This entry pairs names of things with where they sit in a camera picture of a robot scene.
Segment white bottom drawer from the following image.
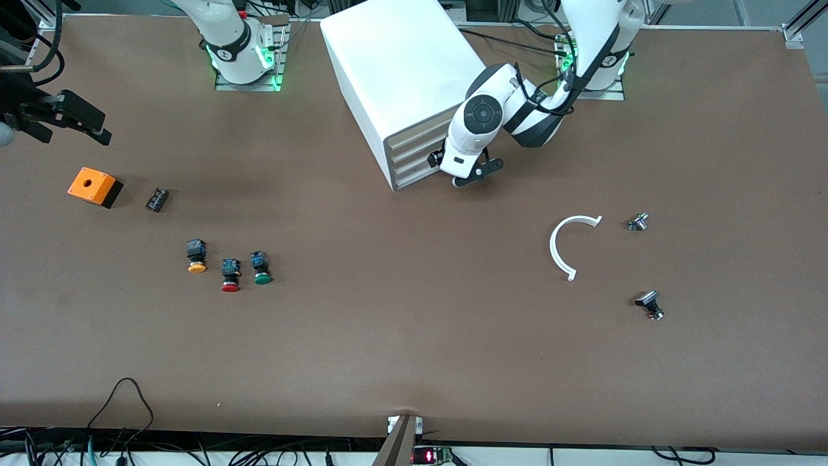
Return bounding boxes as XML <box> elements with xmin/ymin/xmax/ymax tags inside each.
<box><xmin>393</xmin><ymin>159</ymin><xmax>447</xmax><ymax>190</ymax></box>

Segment white drawer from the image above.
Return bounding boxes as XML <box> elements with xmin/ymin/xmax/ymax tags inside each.
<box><xmin>387</xmin><ymin>120</ymin><xmax>453</xmax><ymax>153</ymax></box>
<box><xmin>393</xmin><ymin>159</ymin><xmax>447</xmax><ymax>190</ymax></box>
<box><xmin>390</xmin><ymin>139</ymin><xmax>450</xmax><ymax>170</ymax></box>

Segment green push button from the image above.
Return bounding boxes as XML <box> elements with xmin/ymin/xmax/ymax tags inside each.
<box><xmin>250</xmin><ymin>250</ymin><xmax>273</xmax><ymax>286</ymax></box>

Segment white middle drawer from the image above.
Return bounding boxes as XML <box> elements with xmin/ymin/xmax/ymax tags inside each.
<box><xmin>390</xmin><ymin>139</ymin><xmax>450</xmax><ymax>170</ymax></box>

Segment white top drawer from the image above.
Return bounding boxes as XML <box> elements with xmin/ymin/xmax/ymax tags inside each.
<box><xmin>387</xmin><ymin>120</ymin><xmax>453</xmax><ymax>153</ymax></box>

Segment white drawer cabinet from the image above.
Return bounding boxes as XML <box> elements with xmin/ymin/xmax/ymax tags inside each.
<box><xmin>320</xmin><ymin>0</ymin><xmax>489</xmax><ymax>192</ymax></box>

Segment aluminium corner profile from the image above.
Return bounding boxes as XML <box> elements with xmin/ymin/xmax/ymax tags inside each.
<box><xmin>781</xmin><ymin>0</ymin><xmax>828</xmax><ymax>49</ymax></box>
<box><xmin>19</xmin><ymin>0</ymin><xmax>65</xmax><ymax>30</ymax></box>

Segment orange button enclosure box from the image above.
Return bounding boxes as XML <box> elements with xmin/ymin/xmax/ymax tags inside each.
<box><xmin>67</xmin><ymin>167</ymin><xmax>124</xmax><ymax>209</ymax></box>

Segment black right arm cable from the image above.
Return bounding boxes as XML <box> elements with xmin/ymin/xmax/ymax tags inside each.
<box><xmin>26</xmin><ymin>0</ymin><xmax>67</xmax><ymax>88</ymax></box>

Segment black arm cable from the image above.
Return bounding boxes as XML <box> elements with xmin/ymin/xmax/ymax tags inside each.
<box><xmin>514</xmin><ymin>58</ymin><xmax>580</xmax><ymax>117</ymax></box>
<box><xmin>26</xmin><ymin>0</ymin><xmax>67</xmax><ymax>88</ymax></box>

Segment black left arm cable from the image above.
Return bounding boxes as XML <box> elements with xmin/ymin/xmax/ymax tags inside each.
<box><xmin>514</xmin><ymin>58</ymin><xmax>580</xmax><ymax>117</ymax></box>

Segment black cable behind cabinet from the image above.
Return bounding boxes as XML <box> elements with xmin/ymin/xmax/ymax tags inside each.
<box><xmin>456</xmin><ymin>19</ymin><xmax>570</xmax><ymax>59</ymax></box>

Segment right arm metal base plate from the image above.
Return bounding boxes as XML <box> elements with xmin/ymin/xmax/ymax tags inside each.
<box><xmin>213</xmin><ymin>16</ymin><xmax>289</xmax><ymax>92</ymax></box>

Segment white semicircular plastic bracket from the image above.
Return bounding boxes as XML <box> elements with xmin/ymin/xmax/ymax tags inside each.
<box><xmin>549</xmin><ymin>215</ymin><xmax>604</xmax><ymax>282</ymax></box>

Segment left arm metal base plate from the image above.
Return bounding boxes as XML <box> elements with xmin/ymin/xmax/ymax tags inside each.
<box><xmin>555</xmin><ymin>32</ymin><xmax>626</xmax><ymax>102</ymax></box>

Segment black looped cable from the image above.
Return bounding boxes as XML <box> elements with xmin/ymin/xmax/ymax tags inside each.
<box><xmin>86</xmin><ymin>378</ymin><xmax>155</xmax><ymax>447</ymax></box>

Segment black switch with white face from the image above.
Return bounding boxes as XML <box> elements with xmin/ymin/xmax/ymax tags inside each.
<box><xmin>635</xmin><ymin>291</ymin><xmax>665</xmax><ymax>321</ymax></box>

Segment brown camera mount post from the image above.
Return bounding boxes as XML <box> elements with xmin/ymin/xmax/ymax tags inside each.
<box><xmin>372</xmin><ymin>414</ymin><xmax>418</xmax><ymax>466</ymax></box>

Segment black cable bundle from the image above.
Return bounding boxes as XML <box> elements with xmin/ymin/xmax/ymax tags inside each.
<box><xmin>0</xmin><ymin>427</ymin><xmax>363</xmax><ymax>466</ymax></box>

